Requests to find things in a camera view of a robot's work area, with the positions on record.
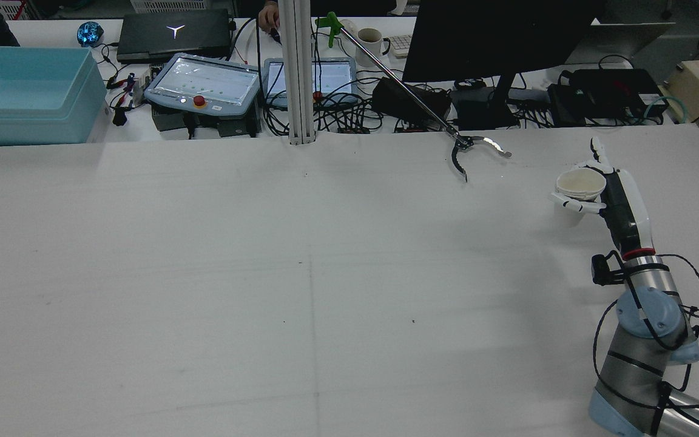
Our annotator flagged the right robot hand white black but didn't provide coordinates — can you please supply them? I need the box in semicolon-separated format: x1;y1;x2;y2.
549;137;657;260

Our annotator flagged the black power brick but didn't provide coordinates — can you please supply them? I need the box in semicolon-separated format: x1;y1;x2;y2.
372;76;451;120

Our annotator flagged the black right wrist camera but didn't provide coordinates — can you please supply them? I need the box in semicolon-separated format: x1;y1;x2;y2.
590;251;627;286

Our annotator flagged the reacher grabber tool green handle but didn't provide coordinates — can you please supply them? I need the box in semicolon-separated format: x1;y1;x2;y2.
316;12;513;183

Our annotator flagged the person in dark shirt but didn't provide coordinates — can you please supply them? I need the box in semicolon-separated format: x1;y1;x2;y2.
257;2;281;33

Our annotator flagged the black laptop white logo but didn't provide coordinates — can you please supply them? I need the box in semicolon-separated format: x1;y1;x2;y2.
116;8;234;64

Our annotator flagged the white coffee mug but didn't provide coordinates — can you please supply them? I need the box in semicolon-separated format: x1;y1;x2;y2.
355;27;391;68

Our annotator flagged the light blue plastic bin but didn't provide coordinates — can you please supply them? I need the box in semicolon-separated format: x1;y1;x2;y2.
0;46;108;147

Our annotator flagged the grey teach pendant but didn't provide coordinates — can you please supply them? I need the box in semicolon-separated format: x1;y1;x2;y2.
262;57;358;110
144;52;263;117

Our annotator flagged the black computer monitor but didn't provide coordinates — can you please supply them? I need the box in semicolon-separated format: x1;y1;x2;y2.
402;0;607;130

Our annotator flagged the aluminium profile post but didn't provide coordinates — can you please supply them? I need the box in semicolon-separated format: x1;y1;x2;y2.
279;0;317;146

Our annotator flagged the black flat electronics box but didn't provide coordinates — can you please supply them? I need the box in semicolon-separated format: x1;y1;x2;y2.
546;67;670;126

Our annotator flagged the white keyboard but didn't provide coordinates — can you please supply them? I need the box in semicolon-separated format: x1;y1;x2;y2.
388;34;414;60

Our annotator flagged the white paper cup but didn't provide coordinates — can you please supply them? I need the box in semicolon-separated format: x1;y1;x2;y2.
556;168;607;204

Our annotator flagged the shiny blue computer mouse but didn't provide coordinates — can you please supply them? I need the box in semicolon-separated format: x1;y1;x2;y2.
76;21;105;48

